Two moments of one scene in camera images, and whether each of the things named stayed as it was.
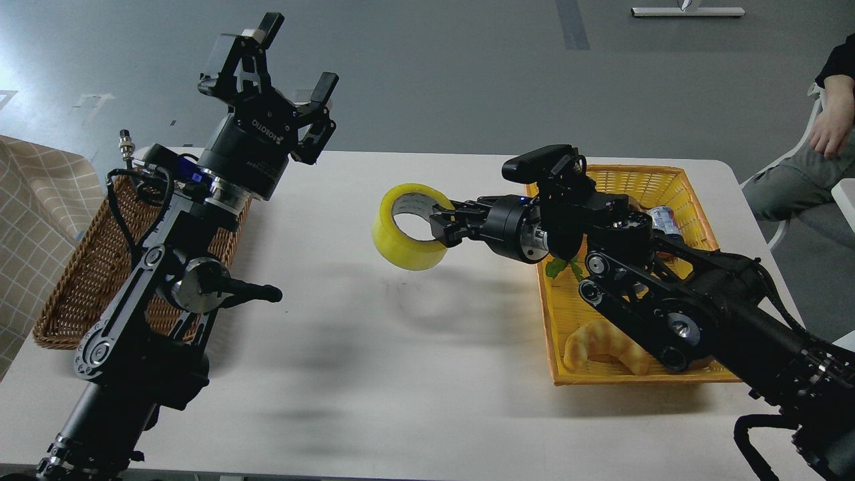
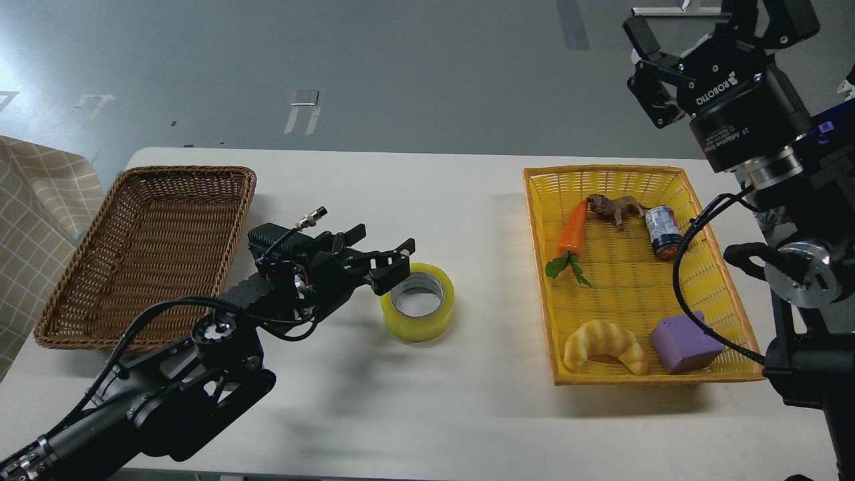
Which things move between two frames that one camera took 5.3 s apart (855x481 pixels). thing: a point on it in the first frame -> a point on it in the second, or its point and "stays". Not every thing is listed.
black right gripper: (511, 224) -> (739, 103)
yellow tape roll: (393, 246) -> (419, 306)
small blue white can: (663, 218) stays
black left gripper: (251, 147) -> (337, 270)
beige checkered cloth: (48, 192) stays
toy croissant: (598, 337) stays
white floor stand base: (688, 11) stays
